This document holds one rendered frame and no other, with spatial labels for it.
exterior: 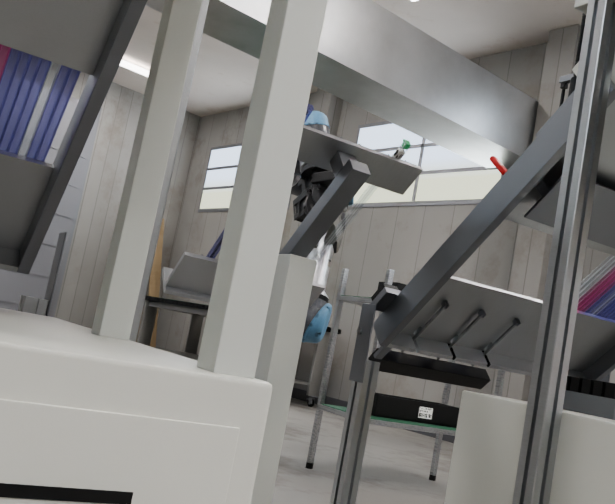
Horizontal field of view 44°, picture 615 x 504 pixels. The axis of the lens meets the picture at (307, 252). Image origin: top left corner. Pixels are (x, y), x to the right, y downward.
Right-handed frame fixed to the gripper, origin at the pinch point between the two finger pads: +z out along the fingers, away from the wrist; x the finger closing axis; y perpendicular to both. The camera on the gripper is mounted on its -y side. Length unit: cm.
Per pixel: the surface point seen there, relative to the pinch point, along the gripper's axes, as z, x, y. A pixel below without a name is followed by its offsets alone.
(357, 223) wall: -379, -395, 481
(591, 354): 12, -81, 0
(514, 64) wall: -444, -425, 243
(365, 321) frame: 13.4, -12.7, 5.7
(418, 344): 15.8, -27.9, 6.5
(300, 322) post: 20.8, 9.1, -1.8
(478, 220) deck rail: 4.3, -17.0, -27.0
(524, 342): 12, -58, 2
